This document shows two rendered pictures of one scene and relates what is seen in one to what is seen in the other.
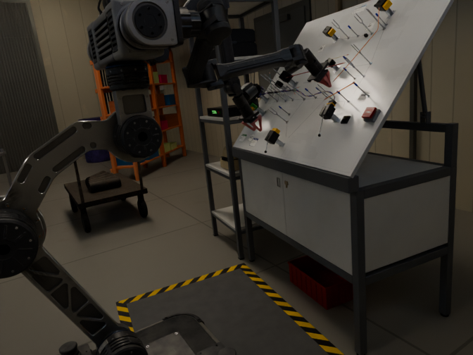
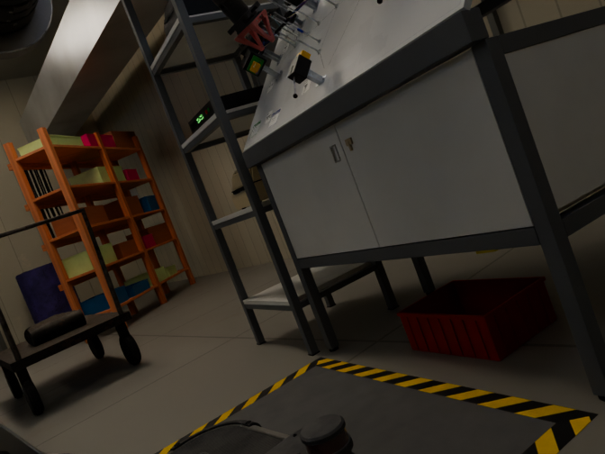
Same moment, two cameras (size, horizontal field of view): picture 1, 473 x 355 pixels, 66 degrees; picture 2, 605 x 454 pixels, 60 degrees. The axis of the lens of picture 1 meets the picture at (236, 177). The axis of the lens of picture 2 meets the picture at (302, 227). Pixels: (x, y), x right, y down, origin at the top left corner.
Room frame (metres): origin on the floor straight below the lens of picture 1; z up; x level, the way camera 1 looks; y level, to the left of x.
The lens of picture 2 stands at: (0.40, 0.10, 0.65)
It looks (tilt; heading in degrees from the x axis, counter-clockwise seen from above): 4 degrees down; 354
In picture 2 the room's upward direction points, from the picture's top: 21 degrees counter-clockwise
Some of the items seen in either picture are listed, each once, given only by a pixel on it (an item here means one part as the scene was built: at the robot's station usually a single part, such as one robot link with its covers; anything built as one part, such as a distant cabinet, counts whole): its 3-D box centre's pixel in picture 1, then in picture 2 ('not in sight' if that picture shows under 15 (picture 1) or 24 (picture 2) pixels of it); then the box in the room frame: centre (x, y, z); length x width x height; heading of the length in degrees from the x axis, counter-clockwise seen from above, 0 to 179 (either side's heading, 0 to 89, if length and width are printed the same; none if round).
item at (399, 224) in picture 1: (328, 192); (428, 157); (2.08, -0.54, 0.60); 1.17 x 0.58 x 0.40; 23
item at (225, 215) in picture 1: (241, 130); (253, 144); (2.89, -0.07, 0.93); 0.60 x 0.50 x 1.85; 23
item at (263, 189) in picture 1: (262, 192); (314, 200); (2.22, -0.15, 0.60); 0.55 x 0.02 x 0.39; 23
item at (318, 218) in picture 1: (314, 216); (418, 166); (1.71, -0.36, 0.60); 0.55 x 0.03 x 0.39; 23
